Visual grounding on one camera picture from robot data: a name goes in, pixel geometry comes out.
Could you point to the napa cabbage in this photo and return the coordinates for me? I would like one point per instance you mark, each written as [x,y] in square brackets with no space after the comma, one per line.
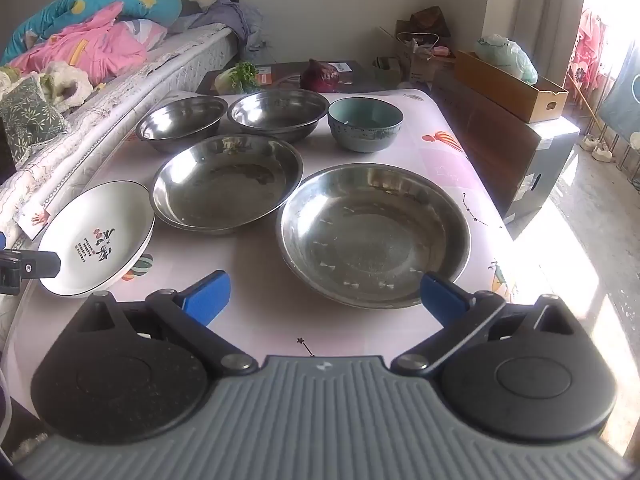
[240,77]

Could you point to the pale green plastic bag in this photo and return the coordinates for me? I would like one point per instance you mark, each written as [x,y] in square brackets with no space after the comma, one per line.
[505,57]

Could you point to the large steel basin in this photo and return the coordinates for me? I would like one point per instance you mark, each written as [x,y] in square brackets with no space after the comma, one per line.
[225,185]

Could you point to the white printed ceramic plate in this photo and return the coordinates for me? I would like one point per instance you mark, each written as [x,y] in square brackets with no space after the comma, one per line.
[95,230]

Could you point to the pink blanket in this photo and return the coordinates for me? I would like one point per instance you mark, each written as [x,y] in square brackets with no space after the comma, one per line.
[85,40]

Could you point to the brown paper bag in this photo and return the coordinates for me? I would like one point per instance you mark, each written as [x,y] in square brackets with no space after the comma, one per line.
[430,20]

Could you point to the long brown cardboard box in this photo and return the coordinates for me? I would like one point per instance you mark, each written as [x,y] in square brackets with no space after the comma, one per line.
[510,92]

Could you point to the pink balloon print tablecloth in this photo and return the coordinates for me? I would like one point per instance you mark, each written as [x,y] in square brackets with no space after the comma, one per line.
[250,270]

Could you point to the blue patterned blanket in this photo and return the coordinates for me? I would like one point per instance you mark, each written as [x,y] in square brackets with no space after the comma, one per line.
[100,2]

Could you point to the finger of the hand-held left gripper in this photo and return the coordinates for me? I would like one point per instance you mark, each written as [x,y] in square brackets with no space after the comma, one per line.
[42,265]

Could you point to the green leaf print pillow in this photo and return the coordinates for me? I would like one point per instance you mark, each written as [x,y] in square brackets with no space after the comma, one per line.
[27,115]

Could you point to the white fluffy cloth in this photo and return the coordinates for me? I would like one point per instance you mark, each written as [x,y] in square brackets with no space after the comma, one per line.
[67,82]

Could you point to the white quilted mattress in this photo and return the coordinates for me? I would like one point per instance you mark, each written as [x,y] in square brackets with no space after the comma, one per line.
[190,60]

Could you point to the open cardboard box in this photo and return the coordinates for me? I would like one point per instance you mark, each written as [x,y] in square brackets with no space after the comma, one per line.
[420,65]

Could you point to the pink hanging garment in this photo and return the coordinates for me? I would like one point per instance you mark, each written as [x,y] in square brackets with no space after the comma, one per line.
[590,50]

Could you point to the white shoes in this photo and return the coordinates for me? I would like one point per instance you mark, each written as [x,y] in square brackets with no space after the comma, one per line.
[597,147]

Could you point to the white paper card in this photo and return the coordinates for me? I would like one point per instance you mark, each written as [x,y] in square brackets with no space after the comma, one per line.
[32,222]

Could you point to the red cabbage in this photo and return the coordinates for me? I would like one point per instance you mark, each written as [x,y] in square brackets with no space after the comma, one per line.
[320,77]

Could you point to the teal ceramic bowl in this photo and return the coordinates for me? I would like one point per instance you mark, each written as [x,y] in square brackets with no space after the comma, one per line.
[365,135]

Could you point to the small stainless steel bowl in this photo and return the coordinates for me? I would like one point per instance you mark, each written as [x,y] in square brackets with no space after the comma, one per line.
[180,120]

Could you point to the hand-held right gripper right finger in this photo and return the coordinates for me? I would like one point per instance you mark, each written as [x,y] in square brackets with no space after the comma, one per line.
[442,294]

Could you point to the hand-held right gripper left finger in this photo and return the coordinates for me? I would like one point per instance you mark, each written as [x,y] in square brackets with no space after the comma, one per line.
[207,296]

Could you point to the wide stainless steel bowl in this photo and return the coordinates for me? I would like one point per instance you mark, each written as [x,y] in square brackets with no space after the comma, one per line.
[277,110]

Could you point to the grey cabinet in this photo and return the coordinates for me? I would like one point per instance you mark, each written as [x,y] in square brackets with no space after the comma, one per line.
[550,160]

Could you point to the grey lavender cloth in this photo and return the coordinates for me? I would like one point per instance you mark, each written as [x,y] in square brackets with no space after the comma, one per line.
[225,20]

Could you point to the blue cloth with circles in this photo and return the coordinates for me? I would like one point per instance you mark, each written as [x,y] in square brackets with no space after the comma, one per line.
[620,95]

